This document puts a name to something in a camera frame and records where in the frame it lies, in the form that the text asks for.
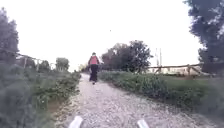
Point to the small round tree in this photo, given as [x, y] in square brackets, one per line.
[62, 63]

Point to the tall dark tree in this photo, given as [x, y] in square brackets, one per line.
[7, 36]
[210, 30]

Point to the pole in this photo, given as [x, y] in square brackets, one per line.
[160, 56]

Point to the wooden rail fence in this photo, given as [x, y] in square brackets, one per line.
[181, 68]
[25, 60]

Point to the person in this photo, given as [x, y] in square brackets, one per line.
[94, 65]

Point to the robot's own part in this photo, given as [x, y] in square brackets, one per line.
[142, 124]
[76, 122]

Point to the grey gravel path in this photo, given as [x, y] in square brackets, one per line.
[106, 103]

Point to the weedy green verge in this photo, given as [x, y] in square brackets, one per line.
[173, 88]
[30, 96]

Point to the dark leafy tree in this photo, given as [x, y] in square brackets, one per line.
[128, 56]

